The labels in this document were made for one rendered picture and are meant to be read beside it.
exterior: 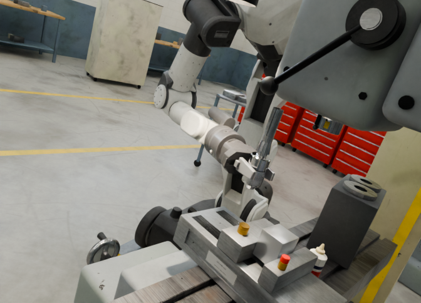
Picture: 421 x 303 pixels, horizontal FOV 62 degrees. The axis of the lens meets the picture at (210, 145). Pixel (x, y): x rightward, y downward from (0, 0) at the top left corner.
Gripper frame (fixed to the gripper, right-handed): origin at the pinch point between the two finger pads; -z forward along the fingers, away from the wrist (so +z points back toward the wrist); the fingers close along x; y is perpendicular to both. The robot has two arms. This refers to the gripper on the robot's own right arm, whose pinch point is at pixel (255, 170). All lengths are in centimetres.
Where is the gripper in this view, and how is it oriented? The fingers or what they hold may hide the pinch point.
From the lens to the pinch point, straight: 79.4
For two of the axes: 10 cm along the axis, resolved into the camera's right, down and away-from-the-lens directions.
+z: -4.5, -4.0, 7.9
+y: -2.9, 9.1, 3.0
